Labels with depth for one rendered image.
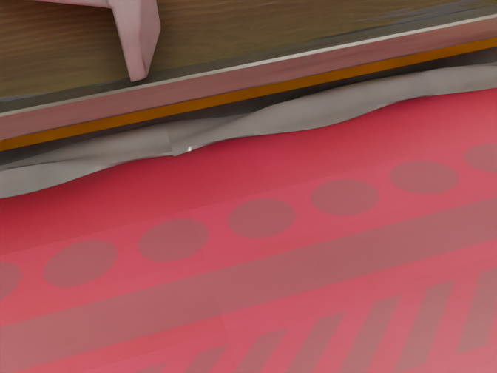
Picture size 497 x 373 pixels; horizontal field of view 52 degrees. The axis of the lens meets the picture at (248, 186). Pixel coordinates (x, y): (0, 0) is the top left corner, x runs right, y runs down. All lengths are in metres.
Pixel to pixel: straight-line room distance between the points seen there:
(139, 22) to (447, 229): 0.12
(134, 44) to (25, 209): 0.07
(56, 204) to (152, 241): 0.05
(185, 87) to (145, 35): 0.03
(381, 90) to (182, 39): 0.10
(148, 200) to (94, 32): 0.07
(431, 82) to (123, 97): 0.14
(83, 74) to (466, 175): 0.15
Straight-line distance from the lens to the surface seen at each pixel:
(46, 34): 0.21
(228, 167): 0.20
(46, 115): 0.21
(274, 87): 0.24
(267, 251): 0.15
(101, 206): 0.20
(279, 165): 0.20
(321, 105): 0.24
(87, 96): 0.20
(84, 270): 0.17
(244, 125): 0.23
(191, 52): 0.22
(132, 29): 0.19
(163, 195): 0.19
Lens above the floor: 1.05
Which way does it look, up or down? 30 degrees down
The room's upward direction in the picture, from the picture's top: 8 degrees counter-clockwise
